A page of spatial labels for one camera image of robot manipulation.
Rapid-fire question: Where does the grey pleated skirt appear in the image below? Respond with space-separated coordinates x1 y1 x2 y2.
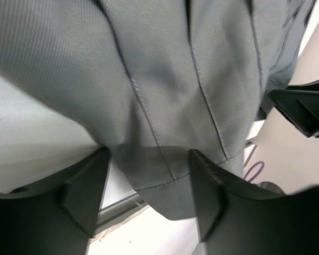
0 1 314 220

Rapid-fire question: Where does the aluminium table frame rail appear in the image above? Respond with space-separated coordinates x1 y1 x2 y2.
95 194 147 234

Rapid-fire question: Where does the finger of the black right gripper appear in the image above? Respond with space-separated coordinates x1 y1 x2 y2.
268 90 319 138

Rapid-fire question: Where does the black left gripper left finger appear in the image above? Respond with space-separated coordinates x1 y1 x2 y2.
0 148 110 254

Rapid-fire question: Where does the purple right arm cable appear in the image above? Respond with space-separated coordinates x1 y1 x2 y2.
243 143 265 184

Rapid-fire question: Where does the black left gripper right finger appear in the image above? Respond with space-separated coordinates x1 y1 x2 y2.
188 149 319 254

